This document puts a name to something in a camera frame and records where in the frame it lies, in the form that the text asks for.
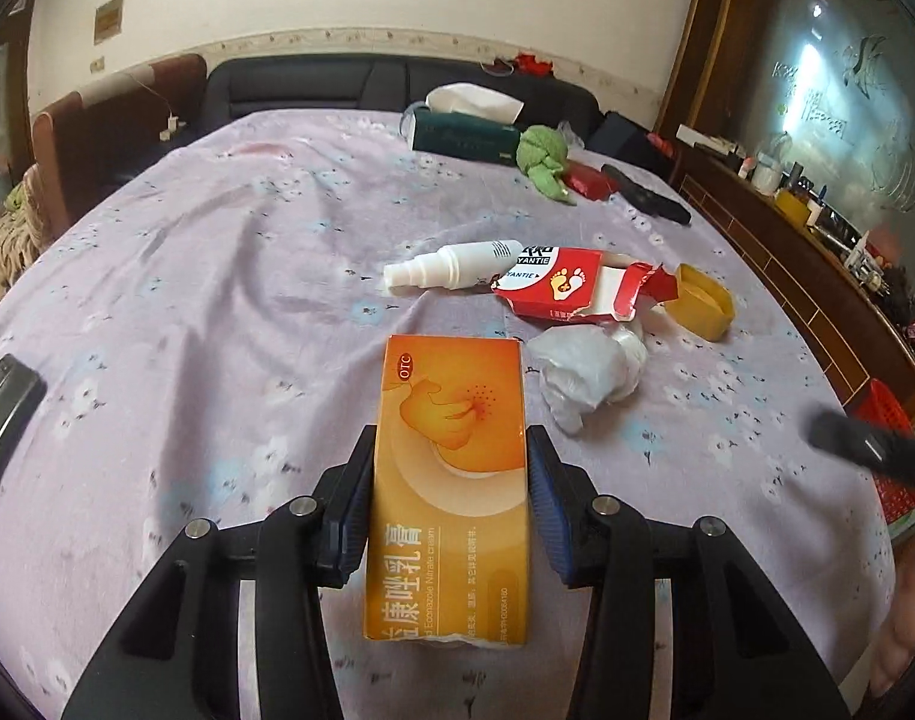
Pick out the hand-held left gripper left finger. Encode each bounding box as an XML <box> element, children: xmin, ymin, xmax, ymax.
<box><xmin>59</xmin><ymin>424</ymin><xmax>379</xmax><ymax>720</ymax></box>

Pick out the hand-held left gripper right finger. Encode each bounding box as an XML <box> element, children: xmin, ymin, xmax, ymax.
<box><xmin>524</xmin><ymin>424</ymin><xmax>852</xmax><ymax>720</ymax></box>

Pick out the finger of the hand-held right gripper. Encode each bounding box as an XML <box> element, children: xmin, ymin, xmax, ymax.
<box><xmin>808</xmin><ymin>406</ymin><xmax>915</xmax><ymax>485</ymax></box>

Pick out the red plastic basket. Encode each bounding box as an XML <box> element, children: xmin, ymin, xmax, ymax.
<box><xmin>847</xmin><ymin>379</ymin><xmax>915</xmax><ymax>541</ymax></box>

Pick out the orange medicine box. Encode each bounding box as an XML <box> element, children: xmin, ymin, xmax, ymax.
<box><xmin>363</xmin><ymin>334</ymin><xmax>533</xmax><ymax>650</ymax></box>

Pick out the white plastic bag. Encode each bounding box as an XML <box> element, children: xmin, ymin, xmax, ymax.
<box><xmin>527</xmin><ymin>319</ymin><xmax>647</xmax><ymax>434</ymax></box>

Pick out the yellow plastic container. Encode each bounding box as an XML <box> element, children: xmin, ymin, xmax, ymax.
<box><xmin>663</xmin><ymin>262</ymin><xmax>737</xmax><ymax>340</ymax></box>

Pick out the torn red box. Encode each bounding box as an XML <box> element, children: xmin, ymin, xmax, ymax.
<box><xmin>491</xmin><ymin>244</ymin><xmax>683</xmax><ymax>322</ymax></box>

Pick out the white spray bottle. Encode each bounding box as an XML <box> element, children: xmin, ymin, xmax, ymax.
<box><xmin>383</xmin><ymin>238</ymin><xmax>526</xmax><ymax>295</ymax></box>

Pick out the person's right forearm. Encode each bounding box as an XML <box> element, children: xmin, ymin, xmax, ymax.
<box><xmin>873</xmin><ymin>536</ymin><xmax>915</xmax><ymax>691</ymax></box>

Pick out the black handbag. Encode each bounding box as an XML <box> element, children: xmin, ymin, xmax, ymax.
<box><xmin>881</xmin><ymin>270</ymin><xmax>915</xmax><ymax>317</ymax></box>

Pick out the wooden counter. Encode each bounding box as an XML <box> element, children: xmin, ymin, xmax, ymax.
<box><xmin>652</xmin><ymin>120</ymin><xmax>915</xmax><ymax>406</ymax></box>

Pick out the yellow tub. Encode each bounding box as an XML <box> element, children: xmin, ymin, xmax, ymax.
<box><xmin>773</xmin><ymin>186</ymin><xmax>814</xmax><ymax>230</ymax></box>

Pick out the floral purple tablecloth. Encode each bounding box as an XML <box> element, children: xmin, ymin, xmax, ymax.
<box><xmin>0</xmin><ymin>109</ymin><xmax>897</xmax><ymax>720</ymax></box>

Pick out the black remote control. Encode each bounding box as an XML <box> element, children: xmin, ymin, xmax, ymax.
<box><xmin>601</xmin><ymin>163</ymin><xmax>692</xmax><ymax>224</ymax></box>

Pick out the red packet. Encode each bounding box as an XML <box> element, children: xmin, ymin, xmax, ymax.
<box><xmin>563</xmin><ymin>161</ymin><xmax>616</xmax><ymax>201</ymax></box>

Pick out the white flat box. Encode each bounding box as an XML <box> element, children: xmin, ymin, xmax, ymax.
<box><xmin>676</xmin><ymin>125</ymin><xmax>743</xmax><ymax>155</ymax></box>

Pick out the black phone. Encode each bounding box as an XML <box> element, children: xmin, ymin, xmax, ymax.
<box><xmin>0</xmin><ymin>352</ymin><xmax>47</xmax><ymax>485</ymax></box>

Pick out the green cloth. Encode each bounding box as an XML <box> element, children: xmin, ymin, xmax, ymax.
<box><xmin>517</xmin><ymin>126</ymin><xmax>578</xmax><ymax>207</ymax></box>

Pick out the dark green tissue box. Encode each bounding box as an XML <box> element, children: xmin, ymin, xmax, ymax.
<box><xmin>401</xmin><ymin>82</ymin><xmax>524</xmax><ymax>166</ymax></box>

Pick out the black bag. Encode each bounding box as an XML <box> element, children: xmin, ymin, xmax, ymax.
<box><xmin>584</xmin><ymin>111</ymin><xmax>683</xmax><ymax>181</ymax></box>

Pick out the frosted glass panel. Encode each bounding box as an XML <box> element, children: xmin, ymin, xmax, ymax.
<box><xmin>749</xmin><ymin>0</ymin><xmax>915</xmax><ymax>301</ymax></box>

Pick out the black sofa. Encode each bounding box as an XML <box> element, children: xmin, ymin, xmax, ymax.
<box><xmin>202</xmin><ymin>56</ymin><xmax>604</xmax><ymax>143</ymax></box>

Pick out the patterned throw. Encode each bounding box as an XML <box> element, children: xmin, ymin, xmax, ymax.
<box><xmin>0</xmin><ymin>165</ymin><xmax>53</xmax><ymax>305</ymax></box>

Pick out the brown chair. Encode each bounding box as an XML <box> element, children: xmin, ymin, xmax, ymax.
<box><xmin>29</xmin><ymin>52</ymin><xmax>207</xmax><ymax>241</ymax></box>

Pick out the small wall plaque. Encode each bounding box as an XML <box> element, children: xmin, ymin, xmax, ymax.
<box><xmin>95</xmin><ymin>0</ymin><xmax>124</xmax><ymax>46</ymax></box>

